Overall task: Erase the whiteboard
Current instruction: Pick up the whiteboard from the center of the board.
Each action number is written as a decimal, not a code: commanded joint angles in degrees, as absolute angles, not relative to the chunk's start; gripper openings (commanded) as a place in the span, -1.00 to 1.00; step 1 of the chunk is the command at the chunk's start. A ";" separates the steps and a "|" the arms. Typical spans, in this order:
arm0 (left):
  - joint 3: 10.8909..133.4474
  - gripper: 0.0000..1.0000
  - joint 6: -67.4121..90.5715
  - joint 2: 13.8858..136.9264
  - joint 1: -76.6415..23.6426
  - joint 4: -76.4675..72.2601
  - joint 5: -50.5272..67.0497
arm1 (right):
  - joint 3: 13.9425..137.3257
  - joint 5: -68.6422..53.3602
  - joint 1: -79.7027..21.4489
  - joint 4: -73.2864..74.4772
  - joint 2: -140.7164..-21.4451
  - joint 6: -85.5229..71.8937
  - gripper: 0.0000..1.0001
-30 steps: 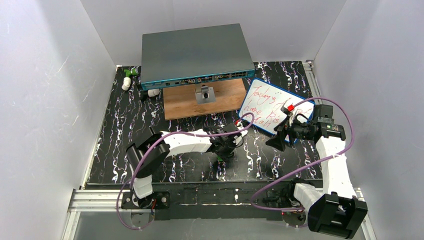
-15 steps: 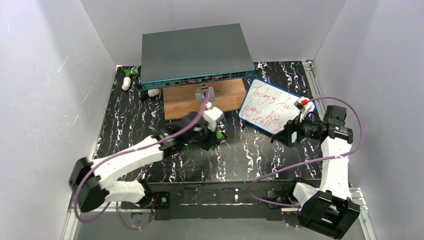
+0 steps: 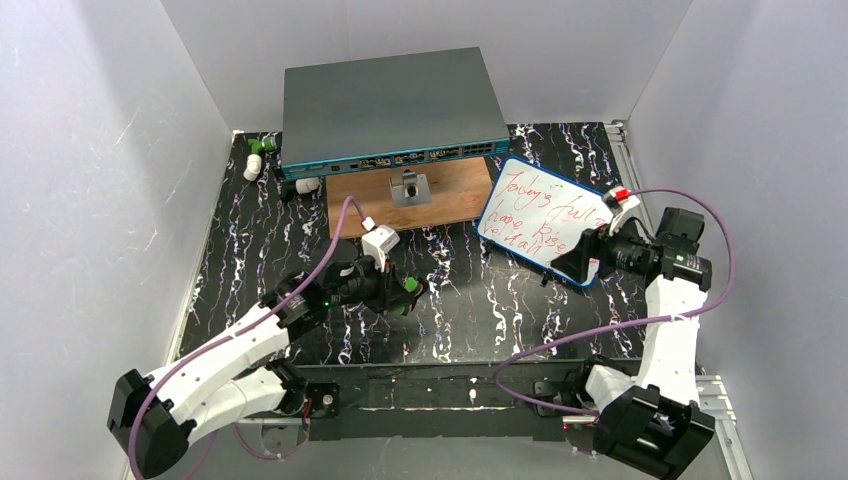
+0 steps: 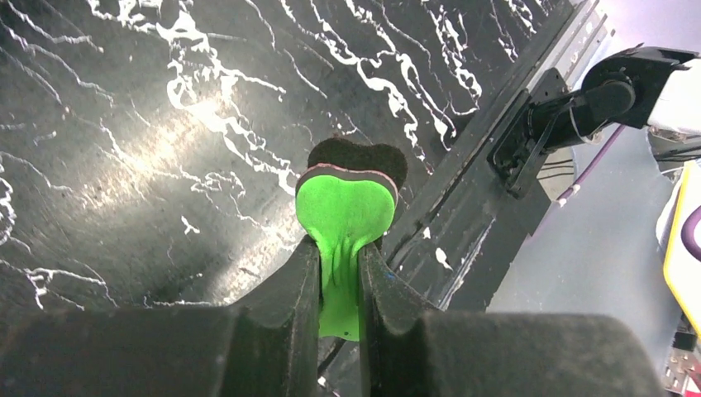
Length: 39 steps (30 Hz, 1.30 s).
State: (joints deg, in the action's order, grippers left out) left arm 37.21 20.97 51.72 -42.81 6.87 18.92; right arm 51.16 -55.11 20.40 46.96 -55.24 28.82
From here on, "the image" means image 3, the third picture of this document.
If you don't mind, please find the green and white pipe fitting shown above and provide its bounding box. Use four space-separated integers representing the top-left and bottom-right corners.
247 135 279 155

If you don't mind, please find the right aluminium side rail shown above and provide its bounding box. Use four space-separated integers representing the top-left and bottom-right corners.
604 119 642 190

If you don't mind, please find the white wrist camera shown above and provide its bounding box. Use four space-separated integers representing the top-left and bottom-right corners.
602 186 641 236
361 216 400 272

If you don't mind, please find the blue-framed small whiteboard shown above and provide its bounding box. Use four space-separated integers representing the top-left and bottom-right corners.
476 156 612 288

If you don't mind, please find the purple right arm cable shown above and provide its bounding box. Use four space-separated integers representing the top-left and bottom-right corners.
492 188 738 417

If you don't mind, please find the brown wooden board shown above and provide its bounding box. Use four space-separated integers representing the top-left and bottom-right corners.
325 157 493 238

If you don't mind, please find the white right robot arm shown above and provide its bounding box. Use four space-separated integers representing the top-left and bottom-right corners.
553 207 715 479

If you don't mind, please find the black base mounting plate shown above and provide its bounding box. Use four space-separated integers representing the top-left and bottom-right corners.
298 362 588 441

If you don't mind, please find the white and black pipe fitting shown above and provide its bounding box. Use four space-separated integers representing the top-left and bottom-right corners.
280 178 321 203

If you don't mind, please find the aluminium extrusion frame rail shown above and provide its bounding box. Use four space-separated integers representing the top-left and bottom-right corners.
123 374 755 480

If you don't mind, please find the white pipe elbow fitting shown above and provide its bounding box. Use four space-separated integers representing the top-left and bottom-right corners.
243 154 263 182

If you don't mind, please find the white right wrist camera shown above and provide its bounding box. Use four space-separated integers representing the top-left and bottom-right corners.
602 186 641 236

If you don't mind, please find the metal bracket with black knob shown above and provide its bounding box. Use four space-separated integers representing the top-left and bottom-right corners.
389 168 432 208

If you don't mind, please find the green bone-shaped whiteboard eraser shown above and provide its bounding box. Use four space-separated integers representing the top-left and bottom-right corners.
400 277 429 300

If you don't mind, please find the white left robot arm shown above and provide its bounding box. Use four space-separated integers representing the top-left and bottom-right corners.
107 255 429 479

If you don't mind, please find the grey network switch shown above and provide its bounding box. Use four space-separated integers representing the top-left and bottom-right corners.
280 47 510 180

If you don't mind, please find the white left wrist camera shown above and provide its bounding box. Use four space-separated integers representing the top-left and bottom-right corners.
361 216 400 272

